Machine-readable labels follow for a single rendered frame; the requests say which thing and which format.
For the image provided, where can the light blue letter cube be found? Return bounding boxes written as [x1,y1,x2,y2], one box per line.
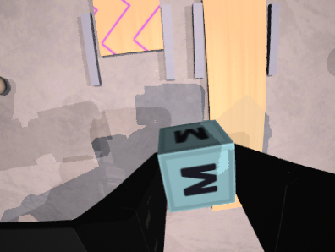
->
[157,120,236,212]

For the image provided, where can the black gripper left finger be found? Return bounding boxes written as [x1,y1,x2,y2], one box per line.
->
[0,152,167,252]

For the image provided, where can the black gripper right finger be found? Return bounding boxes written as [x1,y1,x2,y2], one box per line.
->
[235,143,335,252]

